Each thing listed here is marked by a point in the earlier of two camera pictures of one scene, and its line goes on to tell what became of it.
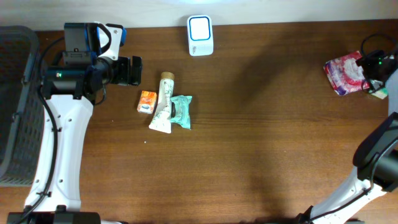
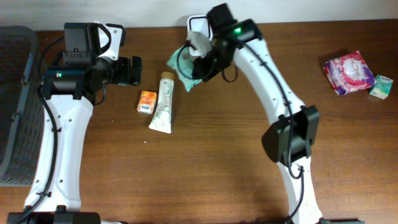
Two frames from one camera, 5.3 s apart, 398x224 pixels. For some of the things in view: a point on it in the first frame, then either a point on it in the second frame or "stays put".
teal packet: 182,111 → 181,61
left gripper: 123,74 stays put
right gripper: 367,59 → 201,65
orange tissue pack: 147,102 stays put
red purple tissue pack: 345,74 stays put
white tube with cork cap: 161,121 stays put
